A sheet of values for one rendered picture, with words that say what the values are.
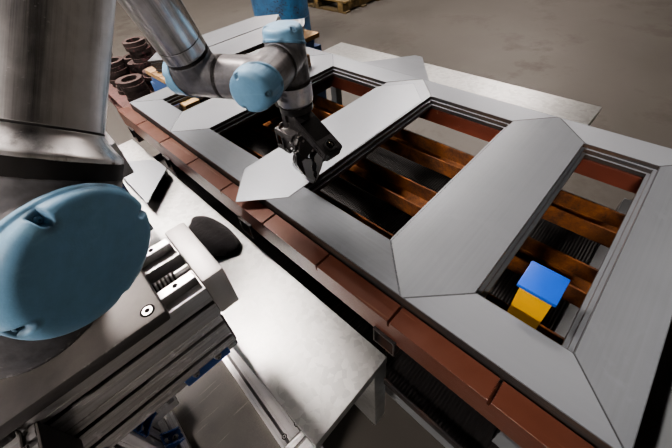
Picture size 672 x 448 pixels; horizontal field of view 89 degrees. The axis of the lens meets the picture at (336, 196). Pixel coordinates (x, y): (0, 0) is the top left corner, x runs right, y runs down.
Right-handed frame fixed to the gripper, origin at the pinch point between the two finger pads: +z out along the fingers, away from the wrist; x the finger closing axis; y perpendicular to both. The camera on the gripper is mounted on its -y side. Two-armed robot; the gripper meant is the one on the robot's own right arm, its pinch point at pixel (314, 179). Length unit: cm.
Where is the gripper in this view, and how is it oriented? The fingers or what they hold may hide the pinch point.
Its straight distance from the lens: 84.2
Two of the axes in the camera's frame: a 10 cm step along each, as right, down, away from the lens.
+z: 0.9, 7.3, 6.8
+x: -6.9, 5.4, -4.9
